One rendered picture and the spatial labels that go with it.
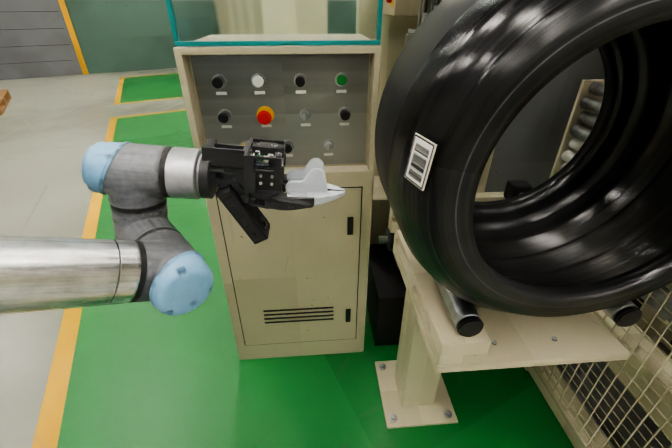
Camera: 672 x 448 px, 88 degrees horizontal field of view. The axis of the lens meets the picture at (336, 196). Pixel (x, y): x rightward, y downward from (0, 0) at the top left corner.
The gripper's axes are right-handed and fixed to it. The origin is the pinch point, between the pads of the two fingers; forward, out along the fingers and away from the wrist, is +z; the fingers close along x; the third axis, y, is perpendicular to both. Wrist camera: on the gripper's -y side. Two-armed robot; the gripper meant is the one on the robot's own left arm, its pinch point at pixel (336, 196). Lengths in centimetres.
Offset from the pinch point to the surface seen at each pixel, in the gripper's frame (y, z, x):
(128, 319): -121, -83, 79
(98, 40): -99, -436, 789
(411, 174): 8.9, 7.8, -9.2
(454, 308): -16.6, 22.1, -7.0
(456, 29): 25.6, 11.0, -3.6
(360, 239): -46, 18, 52
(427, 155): 12.3, 8.5, -10.9
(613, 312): -14, 50, -9
